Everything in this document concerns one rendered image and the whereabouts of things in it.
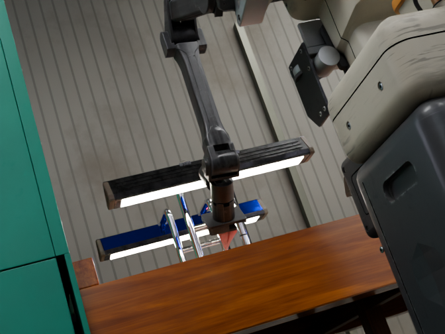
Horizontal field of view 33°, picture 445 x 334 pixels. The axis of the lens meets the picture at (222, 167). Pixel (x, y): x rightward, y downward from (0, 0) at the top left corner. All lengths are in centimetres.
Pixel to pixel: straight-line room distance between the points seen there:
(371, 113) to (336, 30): 49
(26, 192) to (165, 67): 257
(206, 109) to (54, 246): 50
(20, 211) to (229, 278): 49
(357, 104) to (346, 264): 81
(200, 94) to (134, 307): 55
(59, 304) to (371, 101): 87
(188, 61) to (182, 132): 211
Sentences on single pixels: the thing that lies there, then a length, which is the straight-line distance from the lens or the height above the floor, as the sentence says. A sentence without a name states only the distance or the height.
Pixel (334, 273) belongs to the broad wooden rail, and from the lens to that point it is 179.
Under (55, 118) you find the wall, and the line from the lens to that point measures 401.
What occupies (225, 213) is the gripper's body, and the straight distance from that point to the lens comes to 185.
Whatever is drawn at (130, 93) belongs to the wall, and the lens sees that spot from 409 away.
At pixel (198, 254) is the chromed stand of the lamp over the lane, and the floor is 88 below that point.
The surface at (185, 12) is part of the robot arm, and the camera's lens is 187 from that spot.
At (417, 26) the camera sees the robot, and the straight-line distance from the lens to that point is 98.
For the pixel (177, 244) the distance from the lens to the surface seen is 248.
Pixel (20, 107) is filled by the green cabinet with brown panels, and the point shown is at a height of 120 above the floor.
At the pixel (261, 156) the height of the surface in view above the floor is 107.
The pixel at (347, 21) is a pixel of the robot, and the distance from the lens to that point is 145.
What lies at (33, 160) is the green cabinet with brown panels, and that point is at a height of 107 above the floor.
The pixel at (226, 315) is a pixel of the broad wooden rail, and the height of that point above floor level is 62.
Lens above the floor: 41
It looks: 18 degrees up
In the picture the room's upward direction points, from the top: 19 degrees counter-clockwise
